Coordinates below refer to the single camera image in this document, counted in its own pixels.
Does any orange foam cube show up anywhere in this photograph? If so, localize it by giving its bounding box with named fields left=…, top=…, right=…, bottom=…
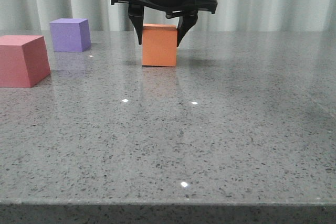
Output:
left=142, top=24, right=177, bottom=67

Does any pale green curtain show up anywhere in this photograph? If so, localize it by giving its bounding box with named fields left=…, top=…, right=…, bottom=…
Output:
left=1, top=0, right=335, bottom=31

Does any purple foam cube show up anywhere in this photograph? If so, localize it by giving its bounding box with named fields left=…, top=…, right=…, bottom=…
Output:
left=49, top=18, right=91, bottom=52

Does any pink foam cube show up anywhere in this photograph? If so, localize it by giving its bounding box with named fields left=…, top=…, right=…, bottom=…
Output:
left=1, top=35, right=50, bottom=88

